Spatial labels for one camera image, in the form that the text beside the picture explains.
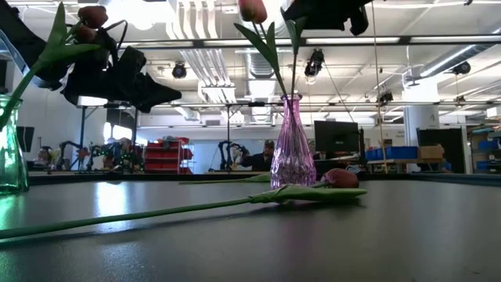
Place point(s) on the black computer monitor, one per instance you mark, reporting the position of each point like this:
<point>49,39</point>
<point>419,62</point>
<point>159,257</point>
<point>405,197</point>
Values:
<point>336,137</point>

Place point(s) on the small black monitor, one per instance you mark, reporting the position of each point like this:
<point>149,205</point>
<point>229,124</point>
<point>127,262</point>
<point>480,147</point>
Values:
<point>24,139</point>

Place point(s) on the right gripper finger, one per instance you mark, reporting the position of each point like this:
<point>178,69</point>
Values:
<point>313,15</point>

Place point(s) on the person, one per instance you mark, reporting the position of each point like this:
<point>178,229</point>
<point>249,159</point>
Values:
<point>260,158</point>
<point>447,166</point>

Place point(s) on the black background rig frame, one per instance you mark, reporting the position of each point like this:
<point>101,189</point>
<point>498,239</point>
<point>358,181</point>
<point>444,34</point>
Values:
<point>229,129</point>

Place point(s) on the pink ribbed glass vase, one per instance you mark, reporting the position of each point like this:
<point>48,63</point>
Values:
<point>293,149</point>

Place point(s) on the overhead frame bar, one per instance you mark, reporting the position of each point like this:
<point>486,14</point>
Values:
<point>405,39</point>

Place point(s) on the blue bin shelf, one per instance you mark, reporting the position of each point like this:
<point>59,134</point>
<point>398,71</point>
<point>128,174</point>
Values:
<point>488,145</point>

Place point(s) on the thin tan hanging rod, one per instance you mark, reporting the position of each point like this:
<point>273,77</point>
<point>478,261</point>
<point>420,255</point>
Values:
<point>376,78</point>

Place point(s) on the silver ceiling duct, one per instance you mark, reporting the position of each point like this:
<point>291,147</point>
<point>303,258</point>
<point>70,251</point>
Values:
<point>260,62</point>

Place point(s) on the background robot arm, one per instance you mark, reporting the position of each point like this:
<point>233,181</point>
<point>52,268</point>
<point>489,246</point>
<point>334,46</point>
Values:
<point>231,154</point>
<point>72,152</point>

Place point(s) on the cardboard box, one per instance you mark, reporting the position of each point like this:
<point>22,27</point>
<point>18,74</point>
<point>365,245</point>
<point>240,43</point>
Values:
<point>430,152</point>

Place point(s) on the background robot green lights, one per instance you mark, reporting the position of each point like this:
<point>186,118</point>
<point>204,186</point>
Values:
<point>117,156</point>

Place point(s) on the red storage shelf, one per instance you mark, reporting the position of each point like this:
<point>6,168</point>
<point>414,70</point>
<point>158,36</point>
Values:
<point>166,156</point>

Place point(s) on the black ceiling camera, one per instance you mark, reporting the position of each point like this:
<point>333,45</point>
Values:
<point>385,97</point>
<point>462,68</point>
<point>179,71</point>
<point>315,62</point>

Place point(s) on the black metal table frame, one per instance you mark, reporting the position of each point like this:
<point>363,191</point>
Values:
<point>117,177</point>

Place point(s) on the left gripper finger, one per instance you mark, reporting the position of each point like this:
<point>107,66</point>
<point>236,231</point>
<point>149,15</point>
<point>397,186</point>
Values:
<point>131,62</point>
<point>152,94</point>

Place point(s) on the white round column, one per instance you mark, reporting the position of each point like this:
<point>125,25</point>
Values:
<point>420,117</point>

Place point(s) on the green glass vase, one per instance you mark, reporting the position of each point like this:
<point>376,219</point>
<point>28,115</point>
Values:
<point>11,156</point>

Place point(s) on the black table mat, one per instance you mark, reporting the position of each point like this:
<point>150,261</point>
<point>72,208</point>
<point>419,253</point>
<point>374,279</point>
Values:
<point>352,243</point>

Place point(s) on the black panel screen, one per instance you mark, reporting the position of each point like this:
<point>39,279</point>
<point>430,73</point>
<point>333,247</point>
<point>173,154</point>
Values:
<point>450,139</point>

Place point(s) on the blue storage bins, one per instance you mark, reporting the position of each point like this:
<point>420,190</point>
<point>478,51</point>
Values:
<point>391,152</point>

